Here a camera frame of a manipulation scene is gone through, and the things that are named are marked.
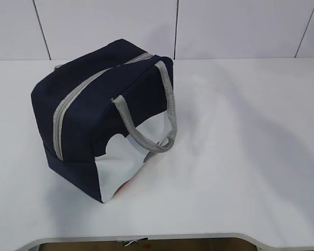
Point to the navy blue insulated lunch bag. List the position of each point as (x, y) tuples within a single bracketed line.
[(103, 114)]

